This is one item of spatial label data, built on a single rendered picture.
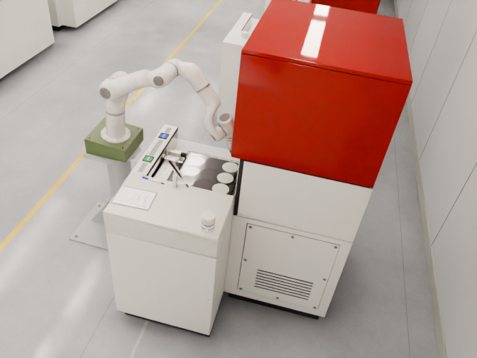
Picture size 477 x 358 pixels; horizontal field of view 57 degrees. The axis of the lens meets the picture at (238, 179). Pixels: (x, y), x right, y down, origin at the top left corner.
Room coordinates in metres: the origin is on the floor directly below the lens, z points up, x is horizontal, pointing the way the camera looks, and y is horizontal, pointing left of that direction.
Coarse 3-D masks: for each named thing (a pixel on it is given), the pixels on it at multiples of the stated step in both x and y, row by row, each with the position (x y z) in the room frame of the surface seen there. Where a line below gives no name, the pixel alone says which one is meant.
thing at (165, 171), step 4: (180, 156) 2.26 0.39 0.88; (164, 164) 2.16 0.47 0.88; (168, 164) 2.16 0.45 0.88; (176, 164) 2.18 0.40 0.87; (160, 168) 2.11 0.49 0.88; (164, 168) 2.12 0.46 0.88; (168, 168) 2.12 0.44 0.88; (160, 172) 2.08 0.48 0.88; (164, 172) 2.08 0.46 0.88; (168, 172) 2.09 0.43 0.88; (172, 172) 2.12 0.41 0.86; (156, 176) 2.03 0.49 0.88; (160, 176) 2.04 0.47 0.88; (164, 176) 2.04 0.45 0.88; (168, 176) 2.05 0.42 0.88
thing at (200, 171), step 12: (192, 156) 2.25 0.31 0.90; (204, 156) 2.26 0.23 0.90; (192, 168) 2.13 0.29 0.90; (204, 168) 2.14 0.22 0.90; (216, 168) 2.15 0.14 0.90; (180, 180) 2.00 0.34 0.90; (192, 180) 2.01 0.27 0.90; (204, 180) 2.02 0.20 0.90; (216, 180) 2.04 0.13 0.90; (228, 192) 1.94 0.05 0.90
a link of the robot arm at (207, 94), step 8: (208, 88) 2.16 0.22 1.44; (200, 96) 2.15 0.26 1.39; (208, 96) 2.14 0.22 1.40; (216, 96) 2.18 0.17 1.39; (208, 104) 2.14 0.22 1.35; (216, 104) 2.14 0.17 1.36; (208, 112) 2.12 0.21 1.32; (208, 120) 2.09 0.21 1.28; (208, 128) 2.08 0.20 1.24; (216, 128) 2.10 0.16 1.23; (216, 136) 2.07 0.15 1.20; (224, 136) 2.10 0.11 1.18
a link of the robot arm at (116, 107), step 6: (114, 72) 2.41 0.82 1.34; (120, 72) 2.40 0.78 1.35; (114, 78) 2.33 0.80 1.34; (126, 96) 2.37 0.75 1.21; (108, 102) 2.32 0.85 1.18; (114, 102) 2.32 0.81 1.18; (120, 102) 2.33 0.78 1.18; (108, 108) 2.30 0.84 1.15; (114, 108) 2.29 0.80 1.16; (120, 108) 2.31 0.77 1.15; (114, 114) 2.29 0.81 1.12; (120, 114) 2.31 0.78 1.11
